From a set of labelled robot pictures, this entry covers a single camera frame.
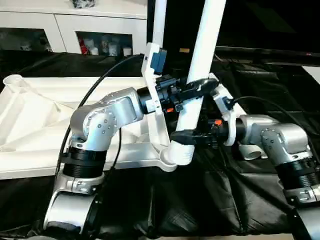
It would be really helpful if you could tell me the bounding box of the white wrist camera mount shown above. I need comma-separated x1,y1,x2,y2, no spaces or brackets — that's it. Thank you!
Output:
140,42,171,148
207,72,238,147

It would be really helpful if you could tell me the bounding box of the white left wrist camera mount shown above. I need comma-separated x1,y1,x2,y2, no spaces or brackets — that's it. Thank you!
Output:
140,42,171,148

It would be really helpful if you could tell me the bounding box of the black work mat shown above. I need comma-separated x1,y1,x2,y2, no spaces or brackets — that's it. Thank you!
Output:
0,49,320,240

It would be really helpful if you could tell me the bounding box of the grey glossy object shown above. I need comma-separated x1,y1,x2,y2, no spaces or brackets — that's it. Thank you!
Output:
71,0,97,8

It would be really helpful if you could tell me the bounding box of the white flat board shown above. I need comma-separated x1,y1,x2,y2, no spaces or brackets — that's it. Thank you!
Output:
301,65,320,85

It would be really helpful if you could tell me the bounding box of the black metal rail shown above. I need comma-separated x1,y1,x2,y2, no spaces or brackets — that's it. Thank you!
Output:
215,46,320,66

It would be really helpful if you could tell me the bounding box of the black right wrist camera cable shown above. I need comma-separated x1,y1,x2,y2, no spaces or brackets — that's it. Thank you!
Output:
232,96,320,163

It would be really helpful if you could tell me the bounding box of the black left wrist camera cable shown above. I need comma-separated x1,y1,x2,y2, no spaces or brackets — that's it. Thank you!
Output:
55,54,147,177

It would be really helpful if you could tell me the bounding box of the small red bottle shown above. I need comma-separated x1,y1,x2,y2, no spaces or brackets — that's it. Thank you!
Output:
79,37,90,55

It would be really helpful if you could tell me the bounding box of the white glass-door cabinet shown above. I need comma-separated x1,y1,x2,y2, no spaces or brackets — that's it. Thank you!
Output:
0,0,148,57

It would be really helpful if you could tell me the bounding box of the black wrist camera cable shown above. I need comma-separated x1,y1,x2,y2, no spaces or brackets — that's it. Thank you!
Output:
232,96,320,163
55,54,147,177

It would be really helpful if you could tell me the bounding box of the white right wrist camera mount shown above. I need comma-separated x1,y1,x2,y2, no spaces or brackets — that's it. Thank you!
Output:
207,72,238,147

